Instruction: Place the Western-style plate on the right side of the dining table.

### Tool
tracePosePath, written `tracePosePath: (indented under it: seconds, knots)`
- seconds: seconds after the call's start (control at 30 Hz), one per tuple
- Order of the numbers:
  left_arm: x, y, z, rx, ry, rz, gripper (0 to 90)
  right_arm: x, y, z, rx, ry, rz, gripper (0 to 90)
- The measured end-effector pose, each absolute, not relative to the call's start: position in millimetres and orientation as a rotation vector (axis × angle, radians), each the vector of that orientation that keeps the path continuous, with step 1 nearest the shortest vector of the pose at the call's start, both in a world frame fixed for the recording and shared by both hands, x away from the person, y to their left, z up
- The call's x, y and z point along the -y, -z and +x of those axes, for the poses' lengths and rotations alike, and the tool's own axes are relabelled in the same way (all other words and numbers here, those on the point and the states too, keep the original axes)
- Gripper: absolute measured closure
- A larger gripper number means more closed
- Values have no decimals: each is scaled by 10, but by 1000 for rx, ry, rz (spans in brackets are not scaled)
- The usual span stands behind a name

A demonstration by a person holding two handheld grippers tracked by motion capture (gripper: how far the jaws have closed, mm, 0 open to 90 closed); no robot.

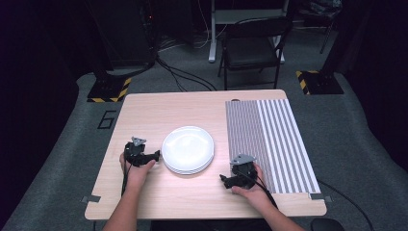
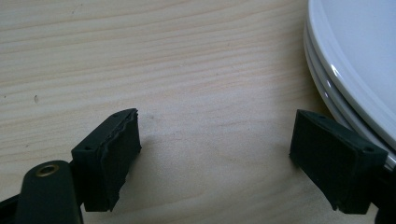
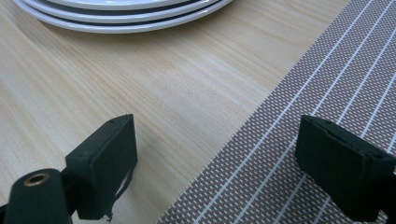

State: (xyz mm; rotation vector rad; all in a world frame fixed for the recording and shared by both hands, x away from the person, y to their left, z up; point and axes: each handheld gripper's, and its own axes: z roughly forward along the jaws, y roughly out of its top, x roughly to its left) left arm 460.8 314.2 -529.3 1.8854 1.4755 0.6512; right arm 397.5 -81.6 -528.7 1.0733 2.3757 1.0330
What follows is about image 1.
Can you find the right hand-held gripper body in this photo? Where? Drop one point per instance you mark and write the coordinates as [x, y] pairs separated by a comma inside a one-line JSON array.
[[245, 176]]

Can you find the grey white striped placemat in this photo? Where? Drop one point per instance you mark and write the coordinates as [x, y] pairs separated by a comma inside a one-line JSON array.
[[272, 128]]

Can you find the black folding chair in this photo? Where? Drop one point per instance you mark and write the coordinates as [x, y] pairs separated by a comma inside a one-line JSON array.
[[250, 48]]

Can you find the grey tape piece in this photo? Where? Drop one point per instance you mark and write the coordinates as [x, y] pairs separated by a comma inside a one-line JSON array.
[[319, 196], [91, 199]]

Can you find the white desk frame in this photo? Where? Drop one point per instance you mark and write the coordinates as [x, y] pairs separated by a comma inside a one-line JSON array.
[[224, 14]]

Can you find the person's left hand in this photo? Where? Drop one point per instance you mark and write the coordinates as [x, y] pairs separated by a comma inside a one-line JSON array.
[[136, 176]]

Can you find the person's right hand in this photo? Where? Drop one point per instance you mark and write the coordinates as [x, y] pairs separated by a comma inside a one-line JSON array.
[[256, 195]]

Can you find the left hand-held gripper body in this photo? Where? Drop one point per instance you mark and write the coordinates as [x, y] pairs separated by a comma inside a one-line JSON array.
[[136, 155]]

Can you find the dark chair with clutter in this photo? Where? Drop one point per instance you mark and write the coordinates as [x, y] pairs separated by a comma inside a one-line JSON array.
[[320, 12]]

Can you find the black yellow striped stand base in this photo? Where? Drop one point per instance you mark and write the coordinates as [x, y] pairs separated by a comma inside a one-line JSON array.
[[106, 91], [320, 82]]

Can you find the black tape floor number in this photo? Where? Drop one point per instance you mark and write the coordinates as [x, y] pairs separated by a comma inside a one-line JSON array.
[[107, 119]]

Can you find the black chair armrest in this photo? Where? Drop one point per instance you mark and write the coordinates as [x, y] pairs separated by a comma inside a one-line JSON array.
[[327, 225]]

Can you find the dark equipment tower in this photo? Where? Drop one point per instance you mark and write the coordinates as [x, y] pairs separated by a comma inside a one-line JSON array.
[[128, 32]]

